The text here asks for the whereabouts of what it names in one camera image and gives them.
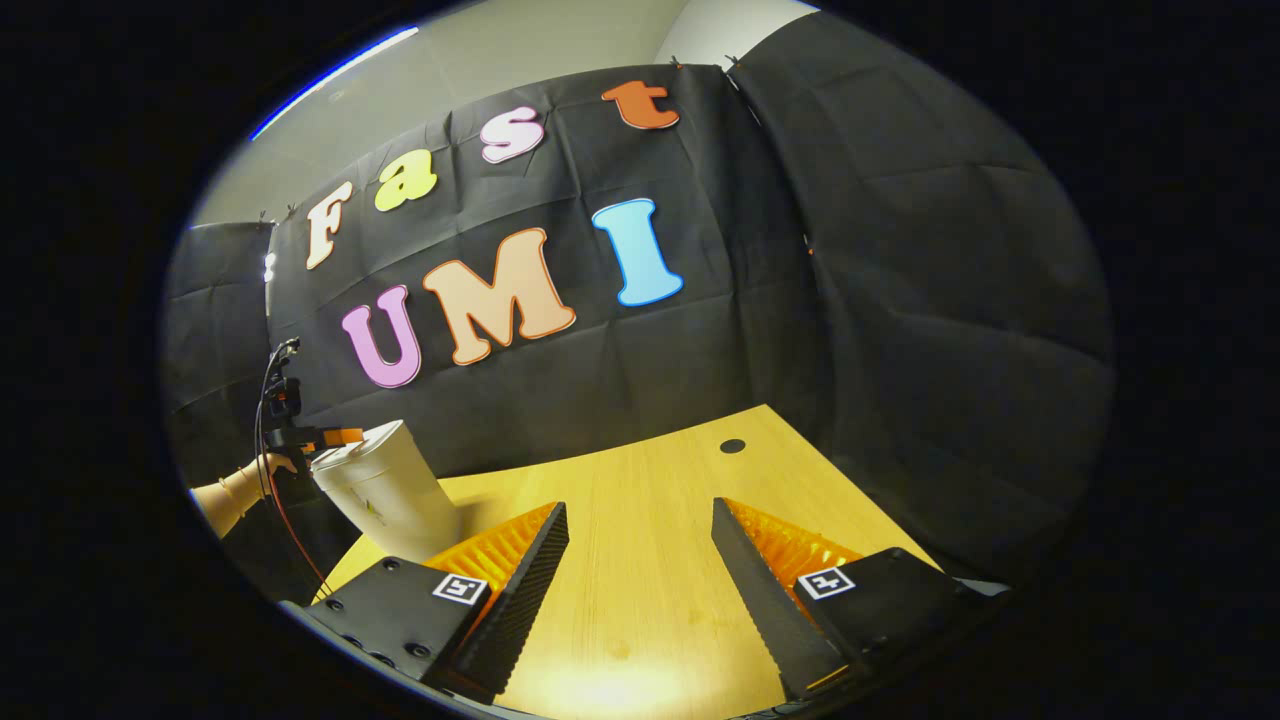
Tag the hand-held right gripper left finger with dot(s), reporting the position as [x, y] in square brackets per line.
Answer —
[530, 590]

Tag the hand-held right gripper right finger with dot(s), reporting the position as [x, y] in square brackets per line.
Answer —
[760, 600]

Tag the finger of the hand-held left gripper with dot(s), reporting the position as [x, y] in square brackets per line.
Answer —
[340, 436]

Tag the white desktop garbage bin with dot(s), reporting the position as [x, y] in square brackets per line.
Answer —
[390, 490]

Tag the wooden desktop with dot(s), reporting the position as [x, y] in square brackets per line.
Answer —
[650, 560]

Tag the black backdrop cloth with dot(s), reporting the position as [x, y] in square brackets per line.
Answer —
[900, 300]

